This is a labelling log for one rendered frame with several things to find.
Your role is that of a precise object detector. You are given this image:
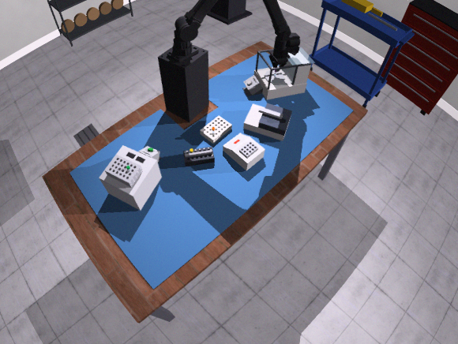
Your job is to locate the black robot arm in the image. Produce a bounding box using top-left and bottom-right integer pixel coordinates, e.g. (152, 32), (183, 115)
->
(167, 0), (300, 62)

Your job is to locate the blue bench mat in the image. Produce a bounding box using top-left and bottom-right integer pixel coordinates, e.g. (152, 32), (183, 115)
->
(70, 54), (353, 289)

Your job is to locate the white tube rack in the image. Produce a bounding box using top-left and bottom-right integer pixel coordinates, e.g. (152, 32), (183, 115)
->
(200, 116), (232, 144)

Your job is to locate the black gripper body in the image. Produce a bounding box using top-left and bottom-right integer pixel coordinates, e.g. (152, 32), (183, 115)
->
(269, 47), (288, 64)

